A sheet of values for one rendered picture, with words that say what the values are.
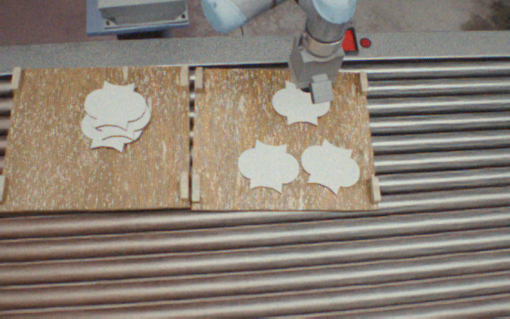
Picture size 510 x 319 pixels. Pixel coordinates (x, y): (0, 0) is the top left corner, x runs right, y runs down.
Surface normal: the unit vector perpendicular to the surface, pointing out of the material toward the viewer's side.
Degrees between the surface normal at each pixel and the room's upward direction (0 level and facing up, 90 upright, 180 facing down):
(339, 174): 0
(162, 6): 90
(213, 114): 0
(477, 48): 0
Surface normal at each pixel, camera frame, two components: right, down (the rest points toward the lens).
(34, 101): 0.07, -0.39
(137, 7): 0.15, 0.92
